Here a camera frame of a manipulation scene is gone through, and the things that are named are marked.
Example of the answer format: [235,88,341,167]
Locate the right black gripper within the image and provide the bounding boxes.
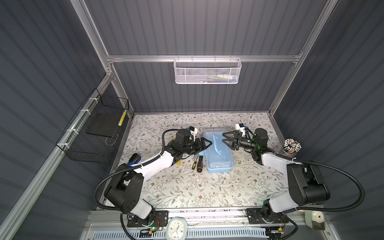
[222,132,258,152]

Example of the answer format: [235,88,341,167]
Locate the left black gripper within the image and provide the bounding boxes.
[180,136,211,155]

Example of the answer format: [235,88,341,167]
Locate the light blue plastic tool box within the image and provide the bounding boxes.
[203,128,234,174]

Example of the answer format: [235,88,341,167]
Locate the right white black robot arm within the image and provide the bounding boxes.
[222,128,366,223]

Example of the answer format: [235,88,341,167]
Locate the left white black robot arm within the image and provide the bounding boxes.
[93,128,213,226]

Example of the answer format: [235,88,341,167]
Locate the black orange screwdriver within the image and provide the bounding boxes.
[197,156,204,173]

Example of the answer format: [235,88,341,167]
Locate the floral table mat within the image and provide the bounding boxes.
[120,113,288,209]

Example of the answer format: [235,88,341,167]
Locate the clear cup of markers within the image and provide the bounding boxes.
[282,139,302,158]

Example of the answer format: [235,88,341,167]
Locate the yellow marker in black basket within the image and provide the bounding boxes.
[118,110,127,127]

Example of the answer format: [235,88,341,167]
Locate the white analog clock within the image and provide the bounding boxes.
[166,217,188,240]

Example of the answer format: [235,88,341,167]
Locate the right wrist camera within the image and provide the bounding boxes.
[235,123,249,137]

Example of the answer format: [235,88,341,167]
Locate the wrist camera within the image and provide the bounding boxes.
[235,123,249,137]
[188,127,199,140]

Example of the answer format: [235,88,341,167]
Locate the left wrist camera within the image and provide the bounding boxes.
[188,127,199,140]

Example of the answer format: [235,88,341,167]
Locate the blue handled pliers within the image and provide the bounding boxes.
[127,153,142,166]

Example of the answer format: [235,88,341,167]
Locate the white wire mesh basket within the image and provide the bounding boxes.
[173,58,242,85]

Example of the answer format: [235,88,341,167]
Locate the black wire wall basket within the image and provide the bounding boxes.
[57,89,130,164]

